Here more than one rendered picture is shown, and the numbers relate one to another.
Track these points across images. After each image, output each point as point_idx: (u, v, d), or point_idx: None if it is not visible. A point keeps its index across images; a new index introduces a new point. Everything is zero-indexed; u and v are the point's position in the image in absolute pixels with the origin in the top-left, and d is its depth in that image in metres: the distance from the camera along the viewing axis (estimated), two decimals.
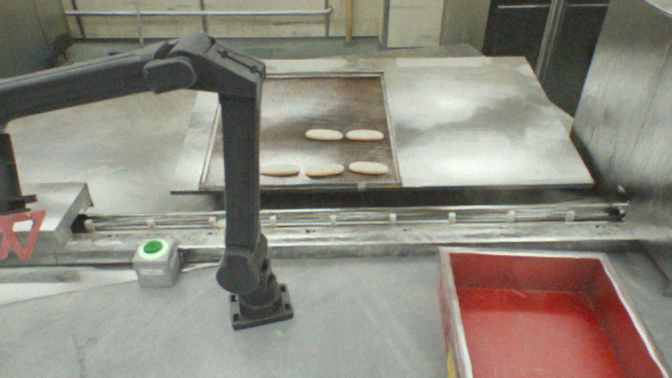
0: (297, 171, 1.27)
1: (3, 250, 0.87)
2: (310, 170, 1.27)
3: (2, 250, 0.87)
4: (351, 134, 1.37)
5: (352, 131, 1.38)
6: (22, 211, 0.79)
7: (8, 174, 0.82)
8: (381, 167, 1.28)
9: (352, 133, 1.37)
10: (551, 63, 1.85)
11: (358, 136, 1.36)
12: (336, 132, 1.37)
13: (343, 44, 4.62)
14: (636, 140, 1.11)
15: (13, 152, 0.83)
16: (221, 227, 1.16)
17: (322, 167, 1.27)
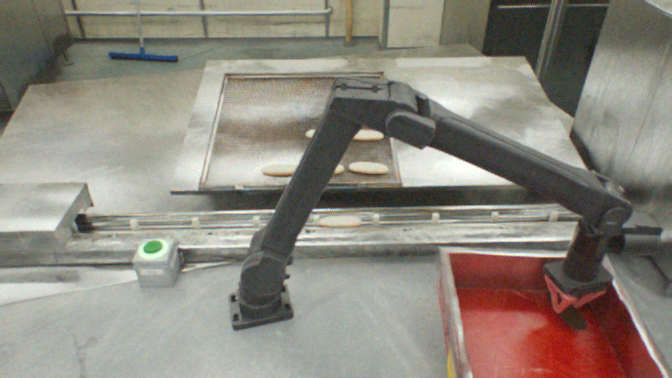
0: None
1: (576, 303, 0.97)
2: None
3: (575, 302, 0.97)
4: None
5: None
6: (555, 285, 0.92)
7: (573, 260, 0.88)
8: (381, 167, 1.28)
9: None
10: (551, 63, 1.85)
11: (358, 136, 1.36)
12: None
13: (343, 44, 4.62)
14: (636, 140, 1.11)
15: (576, 244, 0.87)
16: (325, 225, 1.17)
17: None
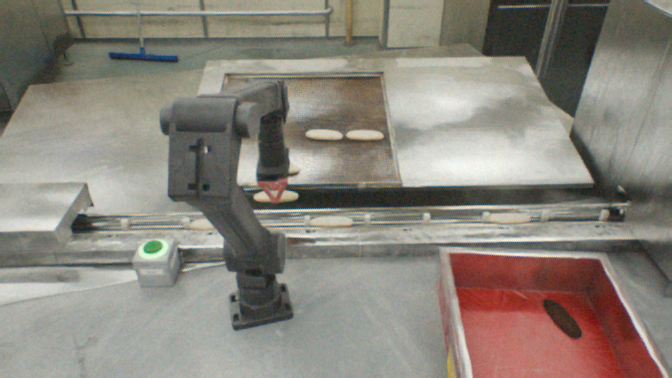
0: (297, 171, 1.27)
1: (277, 187, 1.15)
2: (259, 195, 1.13)
3: (277, 187, 1.15)
4: (351, 134, 1.37)
5: (352, 131, 1.38)
6: (271, 180, 1.06)
7: (273, 152, 1.04)
8: (345, 220, 1.18)
9: (352, 133, 1.37)
10: (551, 63, 1.85)
11: (358, 136, 1.36)
12: (336, 132, 1.37)
13: (343, 44, 4.62)
14: (636, 140, 1.11)
15: (273, 137, 1.02)
16: (496, 222, 1.18)
17: (273, 193, 1.14)
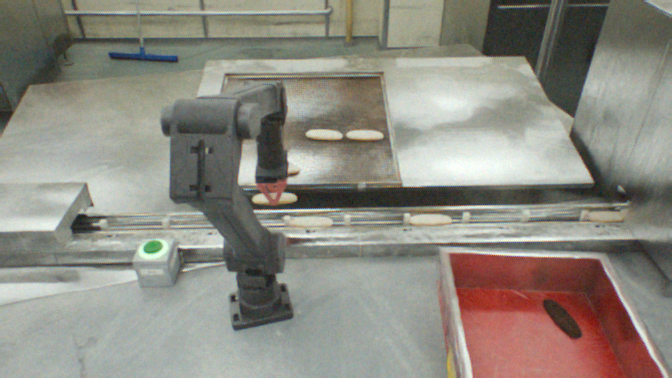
0: (297, 171, 1.27)
1: (276, 189, 1.15)
2: (258, 198, 1.13)
3: (275, 189, 1.15)
4: (351, 134, 1.37)
5: (352, 131, 1.38)
6: (270, 182, 1.06)
7: (271, 154, 1.04)
8: (444, 218, 1.19)
9: (352, 133, 1.37)
10: (551, 63, 1.85)
11: (358, 136, 1.36)
12: (336, 132, 1.37)
13: (343, 44, 4.62)
14: (636, 140, 1.11)
15: (271, 138, 1.02)
16: (595, 220, 1.18)
17: (272, 195, 1.14)
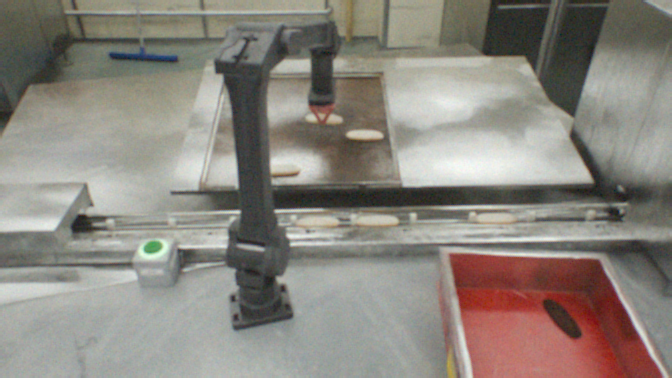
0: (297, 171, 1.27)
1: (325, 111, 1.36)
2: (302, 222, 1.17)
3: (324, 111, 1.36)
4: (351, 134, 1.37)
5: (352, 131, 1.38)
6: (320, 106, 1.27)
7: (323, 82, 1.24)
8: (509, 216, 1.19)
9: (352, 133, 1.37)
10: (551, 63, 1.85)
11: (358, 136, 1.36)
12: (336, 116, 1.35)
13: (343, 44, 4.62)
14: (636, 140, 1.11)
15: (323, 70, 1.21)
16: None
17: (315, 219, 1.18)
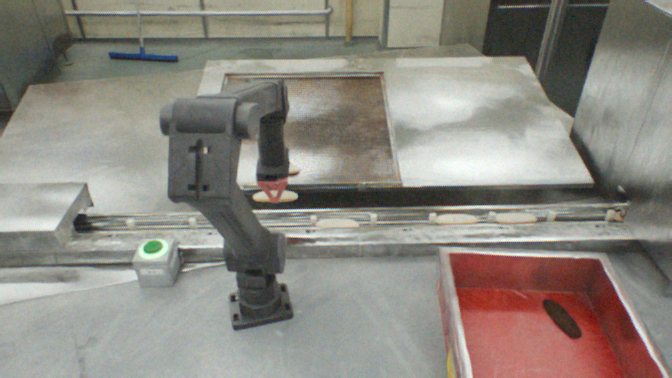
0: (297, 171, 1.27)
1: (277, 187, 1.15)
2: (441, 219, 1.18)
3: (276, 187, 1.15)
4: (258, 195, 1.13)
5: (260, 192, 1.14)
6: (271, 180, 1.06)
7: (272, 152, 1.04)
8: None
9: (260, 194, 1.14)
10: (551, 63, 1.85)
11: (267, 197, 1.13)
12: (351, 221, 1.17)
13: (343, 44, 4.62)
14: (636, 140, 1.11)
15: (273, 137, 1.02)
16: None
17: (454, 216, 1.19)
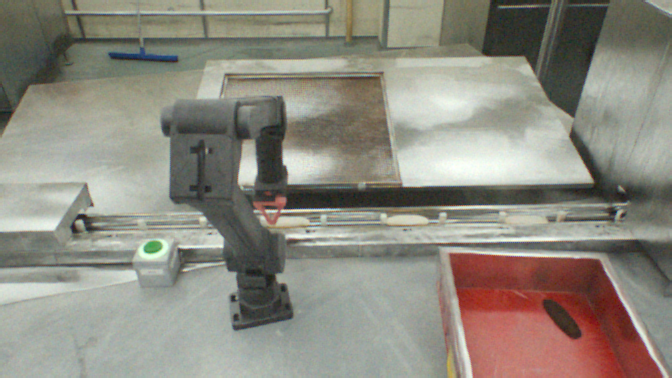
0: (306, 224, 1.17)
1: (270, 219, 1.10)
2: None
3: (271, 219, 1.10)
4: (391, 220, 1.18)
5: (392, 217, 1.19)
6: None
7: None
8: None
9: (392, 219, 1.18)
10: (551, 63, 1.85)
11: (400, 222, 1.17)
12: (540, 217, 1.19)
13: (343, 44, 4.62)
14: (636, 140, 1.11)
15: (271, 152, 1.02)
16: None
17: None
